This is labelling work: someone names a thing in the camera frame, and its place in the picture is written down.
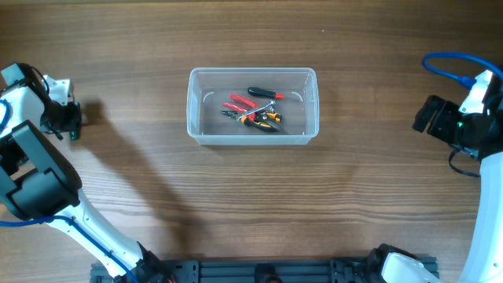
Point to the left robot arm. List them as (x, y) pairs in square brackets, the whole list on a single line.
[(40, 186)]

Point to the red handled cutting pliers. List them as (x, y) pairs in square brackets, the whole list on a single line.
[(243, 103)]

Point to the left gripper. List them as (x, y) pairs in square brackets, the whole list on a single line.
[(75, 120)]

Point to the small silver wrench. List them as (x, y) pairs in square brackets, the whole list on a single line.
[(271, 104)]

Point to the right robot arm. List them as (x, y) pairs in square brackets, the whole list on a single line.
[(484, 262)]

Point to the black red screwdriver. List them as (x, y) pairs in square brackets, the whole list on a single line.
[(259, 92)]

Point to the orange black long-nose pliers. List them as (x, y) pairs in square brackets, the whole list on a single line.
[(265, 121)]

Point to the clear plastic container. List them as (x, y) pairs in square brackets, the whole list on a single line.
[(210, 88)]

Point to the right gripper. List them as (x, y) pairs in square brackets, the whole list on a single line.
[(447, 110)]

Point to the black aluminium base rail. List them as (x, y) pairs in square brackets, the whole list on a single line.
[(335, 270)]

